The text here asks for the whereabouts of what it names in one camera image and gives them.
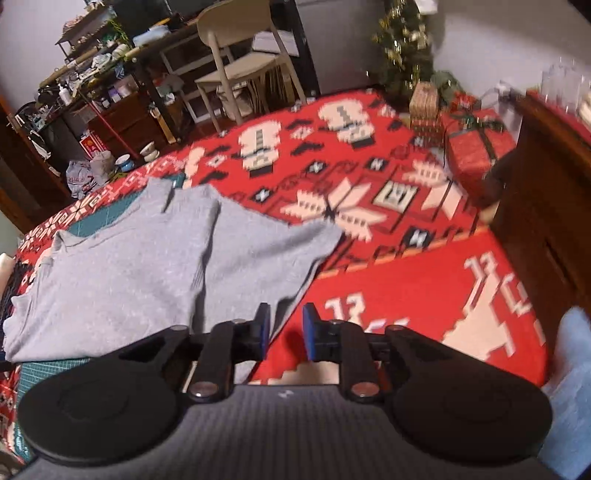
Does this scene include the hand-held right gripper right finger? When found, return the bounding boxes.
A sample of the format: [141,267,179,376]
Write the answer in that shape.
[301,302,455,402]

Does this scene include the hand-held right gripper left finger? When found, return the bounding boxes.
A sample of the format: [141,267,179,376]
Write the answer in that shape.
[115,302,273,402]

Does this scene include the grey shirt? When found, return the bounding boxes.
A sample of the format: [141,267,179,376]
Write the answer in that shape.
[2,178,345,386]

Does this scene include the red patterned blanket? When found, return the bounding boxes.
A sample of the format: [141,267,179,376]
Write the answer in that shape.
[0,88,550,467]

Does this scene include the white plastic bag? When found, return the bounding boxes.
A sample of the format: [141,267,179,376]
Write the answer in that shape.
[65,152,116,199]

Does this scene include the green cutting mat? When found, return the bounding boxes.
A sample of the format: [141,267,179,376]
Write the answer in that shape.
[9,173,185,464]

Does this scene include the wicker patterned gift box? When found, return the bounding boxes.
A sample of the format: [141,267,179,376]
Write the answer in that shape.
[409,82,441,139]

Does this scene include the red gift box green ribbon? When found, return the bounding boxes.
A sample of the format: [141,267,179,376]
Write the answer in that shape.
[441,108,518,185]

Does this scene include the dark wooden dresser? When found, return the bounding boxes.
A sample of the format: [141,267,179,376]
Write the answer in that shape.
[489,92,591,365]

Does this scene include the person's leg in jeans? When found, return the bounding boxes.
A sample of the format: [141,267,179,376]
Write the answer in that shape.
[540,305,591,480]

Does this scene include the beige chair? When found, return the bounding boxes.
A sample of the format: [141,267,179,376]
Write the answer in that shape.
[194,0,308,134]

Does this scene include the white cloth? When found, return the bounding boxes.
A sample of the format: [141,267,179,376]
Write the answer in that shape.
[0,254,14,301]

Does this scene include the dark cabinet white framed doors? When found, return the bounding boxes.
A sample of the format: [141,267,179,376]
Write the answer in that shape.
[134,18,305,139]

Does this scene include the grey refrigerator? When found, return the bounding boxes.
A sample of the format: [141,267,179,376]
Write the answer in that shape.
[286,0,389,97]

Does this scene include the decorated Christmas tree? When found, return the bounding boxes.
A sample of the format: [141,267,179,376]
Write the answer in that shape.
[369,0,439,100]

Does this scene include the clear plastic containers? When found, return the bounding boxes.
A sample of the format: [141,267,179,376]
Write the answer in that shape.
[540,58,591,116]

